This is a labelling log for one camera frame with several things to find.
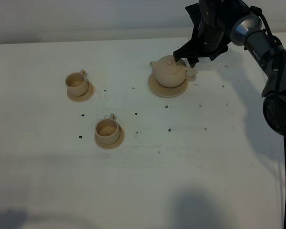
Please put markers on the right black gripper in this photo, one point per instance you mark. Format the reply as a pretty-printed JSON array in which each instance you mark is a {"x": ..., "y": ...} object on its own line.
[{"x": 215, "y": 23}]

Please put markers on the beige teapot saucer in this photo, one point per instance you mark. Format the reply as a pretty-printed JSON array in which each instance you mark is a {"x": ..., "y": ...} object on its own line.
[{"x": 164, "y": 92}]

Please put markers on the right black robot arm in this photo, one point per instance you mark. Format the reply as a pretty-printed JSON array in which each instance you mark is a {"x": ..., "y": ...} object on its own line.
[{"x": 269, "y": 53}]

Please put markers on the far beige cup saucer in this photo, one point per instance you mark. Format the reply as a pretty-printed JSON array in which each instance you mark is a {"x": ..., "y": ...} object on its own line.
[{"x": 83, "y": 97}]

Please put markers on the beige teacup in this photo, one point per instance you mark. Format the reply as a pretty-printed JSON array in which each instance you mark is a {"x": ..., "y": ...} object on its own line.
[
  {"x": 107, "y": 131},
  {"x": 76, "y": 83}
]

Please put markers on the beige ceramic teapot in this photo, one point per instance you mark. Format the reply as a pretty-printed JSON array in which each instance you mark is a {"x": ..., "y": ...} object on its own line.
[{"x": 170, "y": 73}]

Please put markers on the near beige teacup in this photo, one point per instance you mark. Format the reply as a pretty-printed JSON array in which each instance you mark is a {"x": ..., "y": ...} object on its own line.
[{"x": 107, "y": 131}]

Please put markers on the far beige teacup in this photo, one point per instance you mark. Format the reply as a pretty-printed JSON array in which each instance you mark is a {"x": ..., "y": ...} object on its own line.
[{"x": 76, "y": 83}]

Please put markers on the beige cup saucer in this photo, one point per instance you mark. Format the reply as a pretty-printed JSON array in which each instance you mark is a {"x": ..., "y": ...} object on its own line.
[
  {"x": 83, "y": 97},
  {"x": 113, "y": 145}
]

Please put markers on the near beige cup saucer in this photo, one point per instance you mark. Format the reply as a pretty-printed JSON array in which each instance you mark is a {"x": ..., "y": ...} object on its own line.
[{"x": 113, "y": 145}]

